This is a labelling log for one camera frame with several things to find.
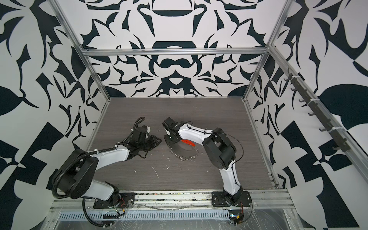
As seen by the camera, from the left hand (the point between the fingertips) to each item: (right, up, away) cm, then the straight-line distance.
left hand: (160, 138), depth 91 cm
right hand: (+5, -1, +3) cm, 6 cm away
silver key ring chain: (+18, -12, -2) cm, 22 cm away
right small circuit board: (+40, -36, -20) cm, 58 cm away
